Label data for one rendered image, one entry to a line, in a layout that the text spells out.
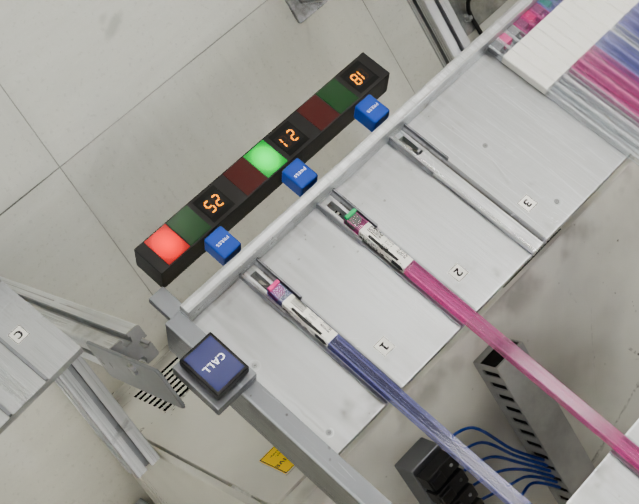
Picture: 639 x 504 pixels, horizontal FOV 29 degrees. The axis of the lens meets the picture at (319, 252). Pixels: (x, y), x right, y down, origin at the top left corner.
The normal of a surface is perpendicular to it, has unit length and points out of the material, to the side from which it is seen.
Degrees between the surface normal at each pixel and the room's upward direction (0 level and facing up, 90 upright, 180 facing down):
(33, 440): 0
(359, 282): 44
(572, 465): 0
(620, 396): 0
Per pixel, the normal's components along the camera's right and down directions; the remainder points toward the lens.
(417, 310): 0.05, -0.46
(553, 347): 0.54, 0.10
